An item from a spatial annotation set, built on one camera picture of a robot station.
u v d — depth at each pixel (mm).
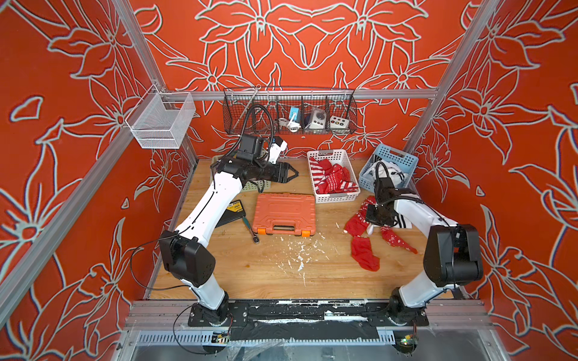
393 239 857
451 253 972
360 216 976
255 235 913
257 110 1007
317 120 902
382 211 774
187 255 422
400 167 1127
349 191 976
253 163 598
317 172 1068
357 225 941
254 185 640
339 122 939
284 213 931
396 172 1072
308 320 728
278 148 691
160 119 927
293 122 837
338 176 1000
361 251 862
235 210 973
